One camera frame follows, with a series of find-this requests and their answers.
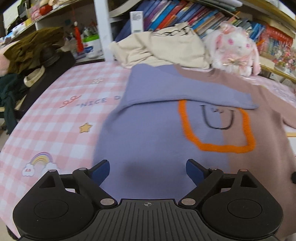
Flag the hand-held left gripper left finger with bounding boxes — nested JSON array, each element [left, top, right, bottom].
[[38, 159, 118, 207]]

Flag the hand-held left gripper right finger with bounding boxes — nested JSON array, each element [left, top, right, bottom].
[[178, 159, 259, 207]]

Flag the purple and brown sweater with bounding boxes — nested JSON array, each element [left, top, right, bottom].
[[92, 63, 296, 241]]

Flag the pink checkered desk mat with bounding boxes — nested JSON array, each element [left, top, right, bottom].
[[0, 61, 296, 239]]

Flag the dark green cloth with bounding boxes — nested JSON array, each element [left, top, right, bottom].
[[0, 73, 26, 135]]

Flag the colourful bead ornament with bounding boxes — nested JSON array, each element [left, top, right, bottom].
[[273, 44, 296, 70]]

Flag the white pen tub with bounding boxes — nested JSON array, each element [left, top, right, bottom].
[[83, 35, 103, 58]]

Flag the white bunny plush toy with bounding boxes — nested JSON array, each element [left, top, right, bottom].
[[203, 21, 260, 77]]

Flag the cream garment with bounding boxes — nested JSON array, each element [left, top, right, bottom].
[[109, 22, 211, 69]]

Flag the red tassel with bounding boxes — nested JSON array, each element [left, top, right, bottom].
[[73, 21, 85, 54]]

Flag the red book box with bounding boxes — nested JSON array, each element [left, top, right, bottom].
[[260, 24, 293, 61]]

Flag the bundle of pens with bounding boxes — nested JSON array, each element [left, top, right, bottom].
[[82, 22, 99, 37]]

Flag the olive green cloth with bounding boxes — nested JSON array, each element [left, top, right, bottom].
[[3, 27, 65, 75]]

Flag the white bookshelf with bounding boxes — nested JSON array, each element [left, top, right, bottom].
[[0, 0, 296, 81]]

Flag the white barcode box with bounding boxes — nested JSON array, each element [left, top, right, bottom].
[[129, 11, 144, 33]]

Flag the row of colourful books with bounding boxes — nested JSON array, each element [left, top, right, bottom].
[[116, 0, 266, 40]]

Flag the beige strap watch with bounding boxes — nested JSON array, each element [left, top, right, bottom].
[[23, 65, 45, 88]]

